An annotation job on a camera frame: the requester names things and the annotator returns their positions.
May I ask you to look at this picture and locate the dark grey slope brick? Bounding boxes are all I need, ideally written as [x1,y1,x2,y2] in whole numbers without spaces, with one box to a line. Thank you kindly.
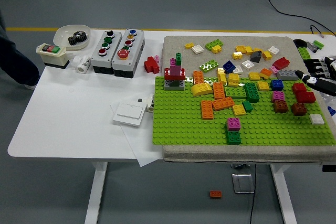
[249,50,263,63]

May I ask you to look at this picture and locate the white square brick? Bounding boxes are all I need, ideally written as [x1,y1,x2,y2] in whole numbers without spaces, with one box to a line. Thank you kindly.
[309,114,326,125]

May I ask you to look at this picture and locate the small dark green brick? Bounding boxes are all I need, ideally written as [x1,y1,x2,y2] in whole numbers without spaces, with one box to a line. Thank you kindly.
[241,100,254,112]

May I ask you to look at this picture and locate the white labelled tube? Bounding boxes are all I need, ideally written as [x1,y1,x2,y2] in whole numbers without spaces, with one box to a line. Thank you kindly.
[146,93,155,113]

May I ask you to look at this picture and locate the lime studded plate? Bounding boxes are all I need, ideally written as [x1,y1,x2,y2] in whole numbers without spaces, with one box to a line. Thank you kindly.
[297,47,311,61]

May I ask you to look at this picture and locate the narrow yellow brick stack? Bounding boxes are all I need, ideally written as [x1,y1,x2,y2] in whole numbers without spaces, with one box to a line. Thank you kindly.
[216,67,227,84]

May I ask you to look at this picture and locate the black floor cable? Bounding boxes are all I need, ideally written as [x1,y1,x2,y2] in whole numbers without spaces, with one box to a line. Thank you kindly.
[260,0,336,37]

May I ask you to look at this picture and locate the yellow curved brick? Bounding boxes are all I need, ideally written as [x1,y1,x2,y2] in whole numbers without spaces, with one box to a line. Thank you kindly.
[190,82,214,97]

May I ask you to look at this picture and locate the black gear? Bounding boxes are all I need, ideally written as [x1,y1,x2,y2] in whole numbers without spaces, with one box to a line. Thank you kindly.
[68,30,88,46]

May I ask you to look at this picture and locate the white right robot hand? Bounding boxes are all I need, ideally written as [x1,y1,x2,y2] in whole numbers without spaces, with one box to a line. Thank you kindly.
[295,55,336,94]

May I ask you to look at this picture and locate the green studded baseplate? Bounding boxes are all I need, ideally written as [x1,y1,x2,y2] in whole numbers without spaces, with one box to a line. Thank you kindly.
[152,76,336,146]

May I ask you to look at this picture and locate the red long brick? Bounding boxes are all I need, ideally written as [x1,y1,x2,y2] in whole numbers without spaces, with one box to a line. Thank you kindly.
[296,91,317,104]

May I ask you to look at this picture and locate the cream red-green switch box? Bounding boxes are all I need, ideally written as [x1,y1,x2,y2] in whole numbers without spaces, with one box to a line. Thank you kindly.
[36,42,70,69]

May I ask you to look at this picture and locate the grey long brick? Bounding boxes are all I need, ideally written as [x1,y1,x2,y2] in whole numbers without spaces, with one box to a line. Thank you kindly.
[276,69,300,81]

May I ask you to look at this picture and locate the white bowl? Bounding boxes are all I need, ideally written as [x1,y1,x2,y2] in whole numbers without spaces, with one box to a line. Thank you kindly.
[53,24,92,51]

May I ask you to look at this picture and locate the blue square brick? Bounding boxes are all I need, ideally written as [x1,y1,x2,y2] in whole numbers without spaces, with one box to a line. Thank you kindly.
[270,79,285,91]

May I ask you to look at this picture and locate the metal floor plate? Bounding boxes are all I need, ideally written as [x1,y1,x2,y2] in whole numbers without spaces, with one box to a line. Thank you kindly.
[232,173,255,195]

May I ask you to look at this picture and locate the white paper sheet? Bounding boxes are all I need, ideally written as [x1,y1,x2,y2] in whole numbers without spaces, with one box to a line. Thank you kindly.
[109,100,164,167]

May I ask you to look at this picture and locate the orange small brick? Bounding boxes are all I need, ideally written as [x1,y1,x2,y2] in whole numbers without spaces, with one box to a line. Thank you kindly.
[259,68,273,79]

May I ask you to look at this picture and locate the grey four-button control box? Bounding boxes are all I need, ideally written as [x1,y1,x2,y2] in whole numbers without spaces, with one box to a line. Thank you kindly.
[91,30,123,74]

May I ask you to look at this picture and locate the black hanging cable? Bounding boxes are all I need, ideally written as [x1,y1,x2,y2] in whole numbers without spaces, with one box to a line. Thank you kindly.
[248,165,257,224]

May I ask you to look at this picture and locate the grey tower base brick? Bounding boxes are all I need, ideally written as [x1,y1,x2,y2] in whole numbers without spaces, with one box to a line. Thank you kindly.
[164,78,186,91]

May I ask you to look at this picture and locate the red tower brick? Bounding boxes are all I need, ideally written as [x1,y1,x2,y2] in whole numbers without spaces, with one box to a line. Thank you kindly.
[164,67,186,81]

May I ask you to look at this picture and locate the red brick cluster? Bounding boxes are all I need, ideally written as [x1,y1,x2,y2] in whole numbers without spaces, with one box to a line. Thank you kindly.
[143,56,160,74]

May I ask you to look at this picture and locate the white table leg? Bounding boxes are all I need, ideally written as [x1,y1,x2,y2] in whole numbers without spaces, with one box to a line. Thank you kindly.
[84,161,108,224]
[270,164,297,224]

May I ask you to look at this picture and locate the grey emergency stop control box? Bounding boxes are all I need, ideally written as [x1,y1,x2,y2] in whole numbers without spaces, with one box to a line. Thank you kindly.
[112,28,145,78]

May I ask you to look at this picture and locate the clear plastic bag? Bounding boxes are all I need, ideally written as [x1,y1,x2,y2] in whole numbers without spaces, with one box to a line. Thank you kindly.
[319,91,336,109]

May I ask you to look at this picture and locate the white pipe fitting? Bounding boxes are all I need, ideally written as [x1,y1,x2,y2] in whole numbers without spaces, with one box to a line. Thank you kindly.
[68,54,92,73]

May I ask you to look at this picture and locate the dark green long brick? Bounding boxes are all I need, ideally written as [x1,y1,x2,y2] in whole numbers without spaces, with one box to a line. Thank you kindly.
[243,81,260,103]

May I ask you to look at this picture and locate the red square brick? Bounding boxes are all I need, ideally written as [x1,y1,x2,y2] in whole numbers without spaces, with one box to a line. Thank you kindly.
[291,82,308,95]

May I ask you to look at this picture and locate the blue brick with circle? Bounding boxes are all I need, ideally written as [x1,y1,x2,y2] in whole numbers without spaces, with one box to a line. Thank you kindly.
[222,60,236,74]

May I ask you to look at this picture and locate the brown square brick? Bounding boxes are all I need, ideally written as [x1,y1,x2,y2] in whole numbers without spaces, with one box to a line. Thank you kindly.
[290,102,308,116]
[272,99,289,113]

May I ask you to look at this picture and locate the orange long brick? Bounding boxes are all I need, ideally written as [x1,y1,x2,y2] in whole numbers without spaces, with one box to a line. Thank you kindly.
[212,81,226,100]
[211,96,236,111]
[201,100,215,120]
[193,70,205,86]

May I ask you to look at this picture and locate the white wall switch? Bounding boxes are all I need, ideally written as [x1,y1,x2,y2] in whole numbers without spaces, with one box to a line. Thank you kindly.
[112,102,148,128]

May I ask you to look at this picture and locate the lime long brick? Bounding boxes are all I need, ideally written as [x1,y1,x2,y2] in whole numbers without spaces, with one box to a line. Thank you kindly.
[198,59,220,73]
[225,87,247,99]
[204,39,224,51]

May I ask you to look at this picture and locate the red rounded brick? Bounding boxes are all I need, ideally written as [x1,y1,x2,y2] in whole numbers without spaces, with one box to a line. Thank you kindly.
[272,57,291,71]

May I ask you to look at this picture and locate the black ring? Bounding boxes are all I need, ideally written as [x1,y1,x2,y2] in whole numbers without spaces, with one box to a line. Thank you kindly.
[292,38,308,49]

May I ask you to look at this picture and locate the grey clear part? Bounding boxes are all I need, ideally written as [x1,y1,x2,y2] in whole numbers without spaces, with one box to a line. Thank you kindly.
[306,40,318,53]

